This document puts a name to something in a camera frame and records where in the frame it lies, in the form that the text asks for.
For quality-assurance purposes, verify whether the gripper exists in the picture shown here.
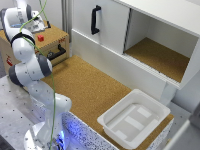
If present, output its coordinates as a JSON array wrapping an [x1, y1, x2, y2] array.
[[30, 14, 48, 32]]

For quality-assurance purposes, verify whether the wooden drawer box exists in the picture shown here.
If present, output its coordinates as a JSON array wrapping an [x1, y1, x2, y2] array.
[[0, 22, 71, 76]]

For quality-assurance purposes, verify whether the white cabinet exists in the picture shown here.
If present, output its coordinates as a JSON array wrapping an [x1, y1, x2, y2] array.
[[70, 0, 200, 108]]

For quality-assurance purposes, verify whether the white sliding door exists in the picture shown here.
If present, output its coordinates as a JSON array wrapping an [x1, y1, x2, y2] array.
[[72, 0, 131, 56]]

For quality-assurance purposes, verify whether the white plastic box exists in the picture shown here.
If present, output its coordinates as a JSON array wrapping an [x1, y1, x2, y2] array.
[[96, 88, 172, 150]]

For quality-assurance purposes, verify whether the black drawer handle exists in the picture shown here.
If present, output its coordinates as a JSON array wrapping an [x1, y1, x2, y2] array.
[[46, 43, 67, 62]]

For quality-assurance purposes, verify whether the black door handle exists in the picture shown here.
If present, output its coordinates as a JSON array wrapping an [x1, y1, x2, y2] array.
[[90, 4, 102, 36]]

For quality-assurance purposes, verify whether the green cable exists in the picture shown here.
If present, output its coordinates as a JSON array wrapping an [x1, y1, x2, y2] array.
[[18, 0, 58, 150]]

